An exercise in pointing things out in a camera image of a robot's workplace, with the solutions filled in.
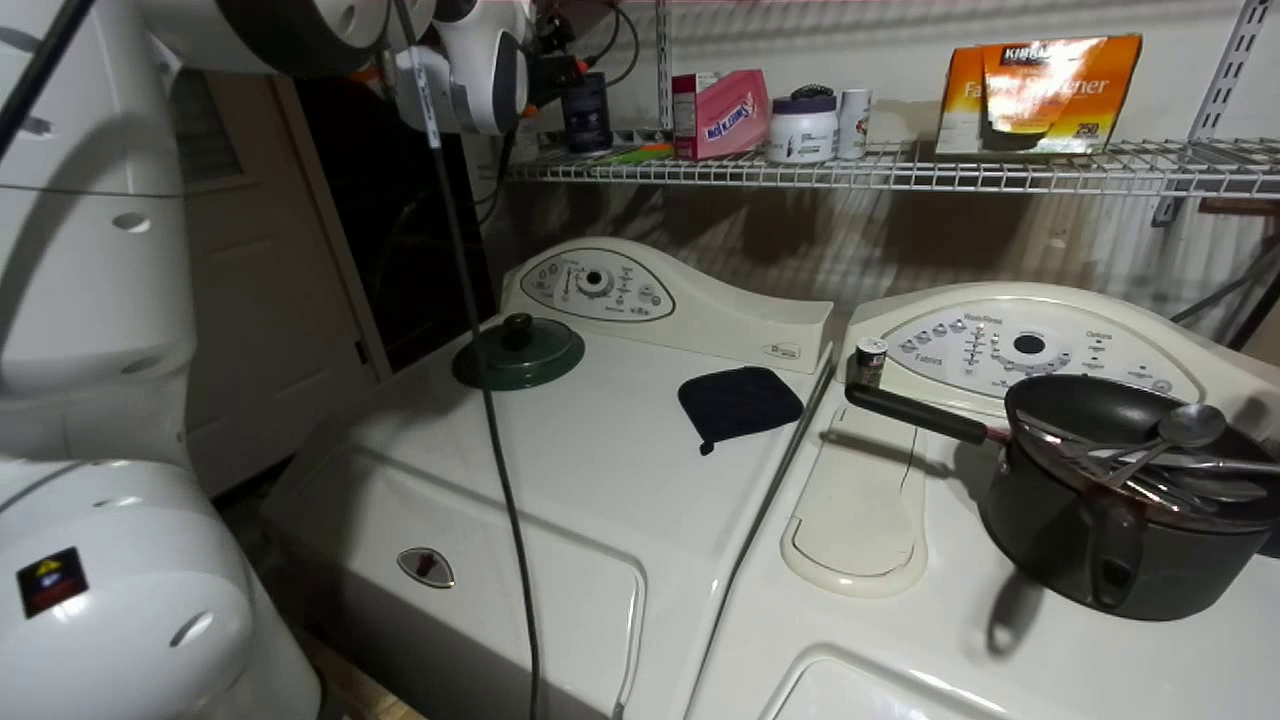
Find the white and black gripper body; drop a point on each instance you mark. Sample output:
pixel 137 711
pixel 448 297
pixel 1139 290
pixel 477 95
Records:
pixel 459 66

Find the black salt can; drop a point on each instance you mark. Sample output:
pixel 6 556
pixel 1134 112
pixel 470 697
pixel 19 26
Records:
pixel 585 112

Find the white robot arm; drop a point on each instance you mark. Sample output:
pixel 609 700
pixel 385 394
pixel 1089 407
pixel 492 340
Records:
pixel 291 39

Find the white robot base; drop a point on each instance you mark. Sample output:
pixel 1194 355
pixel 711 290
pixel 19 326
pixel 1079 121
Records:
pixel 126 599

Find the white washing machine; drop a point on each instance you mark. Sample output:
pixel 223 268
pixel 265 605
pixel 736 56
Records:
pixel 562 550

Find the pink box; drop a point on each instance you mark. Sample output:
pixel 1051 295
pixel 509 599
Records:
pixel 733 112

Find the dark green pot lid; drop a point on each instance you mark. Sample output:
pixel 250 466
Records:
pixel 516 355

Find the white jar black lid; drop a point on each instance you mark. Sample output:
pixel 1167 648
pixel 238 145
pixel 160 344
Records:
pixel 803 126

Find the white cup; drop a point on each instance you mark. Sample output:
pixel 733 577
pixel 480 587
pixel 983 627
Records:
pixel 855 121

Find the black pot holder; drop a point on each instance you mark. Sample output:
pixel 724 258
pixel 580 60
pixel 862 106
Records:
pixel 736 403

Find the orange cardboard box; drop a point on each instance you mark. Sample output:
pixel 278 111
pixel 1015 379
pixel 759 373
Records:
pixel 1038 96

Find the white dryer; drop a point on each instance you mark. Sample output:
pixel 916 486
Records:
pixel 879 594

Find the metal spoon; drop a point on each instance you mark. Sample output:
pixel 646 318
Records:
pixel 1185 424

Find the white wire shelf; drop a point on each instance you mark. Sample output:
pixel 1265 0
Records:
pixel 1236 170

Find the white shelf bracket rail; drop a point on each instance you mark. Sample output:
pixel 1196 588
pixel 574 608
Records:
pixel 1203 136

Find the black saucepan with handle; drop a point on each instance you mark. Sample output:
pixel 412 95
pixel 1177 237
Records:
pixel 1154 537

